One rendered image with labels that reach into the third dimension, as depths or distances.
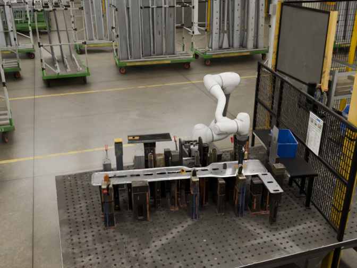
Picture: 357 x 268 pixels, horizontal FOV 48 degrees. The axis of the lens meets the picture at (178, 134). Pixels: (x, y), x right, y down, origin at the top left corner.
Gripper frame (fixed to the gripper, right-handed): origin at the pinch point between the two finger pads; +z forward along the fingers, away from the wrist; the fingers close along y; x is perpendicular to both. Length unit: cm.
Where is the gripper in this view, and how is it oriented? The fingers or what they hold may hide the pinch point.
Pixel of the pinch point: (240, 161)
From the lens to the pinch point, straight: 325.5
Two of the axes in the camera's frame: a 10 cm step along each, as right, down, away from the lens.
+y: 1.6, 4.0, -9.0
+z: 0.0, 9.2, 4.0
